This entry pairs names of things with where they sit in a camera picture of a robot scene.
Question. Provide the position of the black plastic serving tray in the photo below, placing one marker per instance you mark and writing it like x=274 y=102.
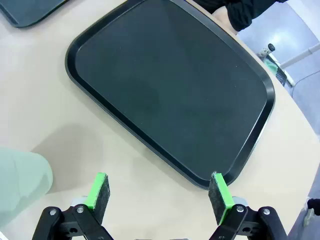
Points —
x=30 y=10
x=170 y=87

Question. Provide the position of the speckled bottle with black cap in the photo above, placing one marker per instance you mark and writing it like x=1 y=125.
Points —
x=267 y=50

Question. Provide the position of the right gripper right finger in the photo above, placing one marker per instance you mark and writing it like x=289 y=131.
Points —
x=221 y=200

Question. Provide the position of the person's torso black shirt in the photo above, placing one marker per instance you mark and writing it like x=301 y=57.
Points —
x=207 y=5

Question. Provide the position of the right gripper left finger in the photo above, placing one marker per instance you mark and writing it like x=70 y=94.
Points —
x=96 y=200

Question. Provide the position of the person's left forearm black sleeve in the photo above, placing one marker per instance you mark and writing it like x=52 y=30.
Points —
x=250 y=12

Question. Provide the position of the person's left hand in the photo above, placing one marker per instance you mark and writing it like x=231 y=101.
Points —
x=222 y=16

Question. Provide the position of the green cloth item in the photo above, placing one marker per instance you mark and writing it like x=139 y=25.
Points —
x=272 y=65

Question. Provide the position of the pale green plastic cup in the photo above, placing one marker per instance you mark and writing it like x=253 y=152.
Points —
x=17 y=180

